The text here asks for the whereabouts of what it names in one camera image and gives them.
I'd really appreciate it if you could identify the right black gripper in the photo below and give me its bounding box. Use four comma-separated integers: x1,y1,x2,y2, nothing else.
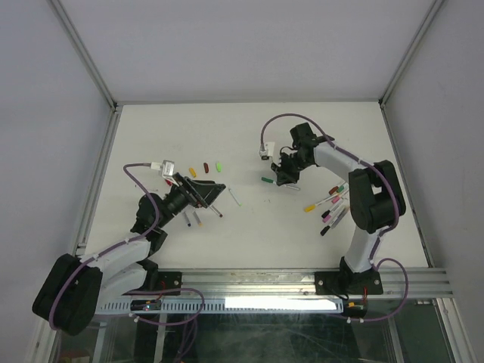
270,151,311,185

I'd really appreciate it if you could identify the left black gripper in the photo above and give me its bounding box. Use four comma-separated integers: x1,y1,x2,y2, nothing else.
156,173,225,228

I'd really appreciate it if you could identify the yellow pen cap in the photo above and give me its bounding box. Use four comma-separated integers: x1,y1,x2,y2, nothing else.
189,167,197,178

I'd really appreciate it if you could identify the blue cap marker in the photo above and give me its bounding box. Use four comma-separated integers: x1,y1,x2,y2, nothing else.
182,212,191,227

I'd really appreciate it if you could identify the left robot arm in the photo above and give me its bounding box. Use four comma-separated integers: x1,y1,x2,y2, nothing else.
32,174,226,336

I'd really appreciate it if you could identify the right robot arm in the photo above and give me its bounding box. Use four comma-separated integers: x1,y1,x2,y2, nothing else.
271,123,406,293

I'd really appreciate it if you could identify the black cap marker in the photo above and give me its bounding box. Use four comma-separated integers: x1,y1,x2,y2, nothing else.
320,206,349,236

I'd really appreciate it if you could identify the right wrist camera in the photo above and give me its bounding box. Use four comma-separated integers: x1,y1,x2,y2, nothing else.
259,141,275,160

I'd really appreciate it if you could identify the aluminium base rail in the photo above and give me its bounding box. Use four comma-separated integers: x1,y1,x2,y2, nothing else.
48,268,453,303

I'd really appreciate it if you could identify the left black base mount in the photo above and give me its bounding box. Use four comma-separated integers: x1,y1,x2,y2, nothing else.
125,259,182,295

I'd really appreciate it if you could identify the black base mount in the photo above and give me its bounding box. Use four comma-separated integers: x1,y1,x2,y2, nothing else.
125,259,182,295
314,257,383,299

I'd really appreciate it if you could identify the white slotted cable duct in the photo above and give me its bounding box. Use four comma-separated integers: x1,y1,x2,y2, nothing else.
96,296,343,315

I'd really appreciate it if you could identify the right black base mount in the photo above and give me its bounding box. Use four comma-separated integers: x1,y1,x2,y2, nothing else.
314,257,383,299

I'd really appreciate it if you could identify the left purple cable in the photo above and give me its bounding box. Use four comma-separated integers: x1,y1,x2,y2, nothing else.
48,162,207,363

